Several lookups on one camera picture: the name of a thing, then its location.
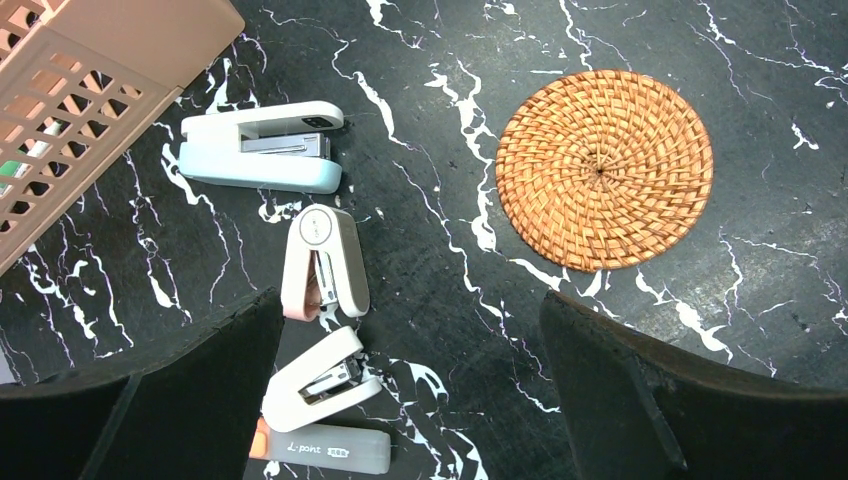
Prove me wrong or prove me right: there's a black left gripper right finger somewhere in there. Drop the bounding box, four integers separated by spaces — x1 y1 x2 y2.
539 291 847 479

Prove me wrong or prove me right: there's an orange plastic file organizer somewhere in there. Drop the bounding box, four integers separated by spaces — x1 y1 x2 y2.
1 0 245 269

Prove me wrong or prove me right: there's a grey and orange stapler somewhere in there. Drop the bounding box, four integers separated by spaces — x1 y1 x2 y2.
249 418 391 475

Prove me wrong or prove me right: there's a white and pink stapler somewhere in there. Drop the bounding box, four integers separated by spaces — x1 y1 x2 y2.
281 204 370 322

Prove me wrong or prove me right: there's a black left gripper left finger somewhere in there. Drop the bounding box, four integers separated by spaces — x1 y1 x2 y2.
1 288 284 479

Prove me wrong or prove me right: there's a woven rattan coaster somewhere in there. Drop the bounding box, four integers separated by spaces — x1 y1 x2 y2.
495 69 714 272

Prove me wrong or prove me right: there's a light blue stapler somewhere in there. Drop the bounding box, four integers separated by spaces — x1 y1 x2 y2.
178 100 344 194

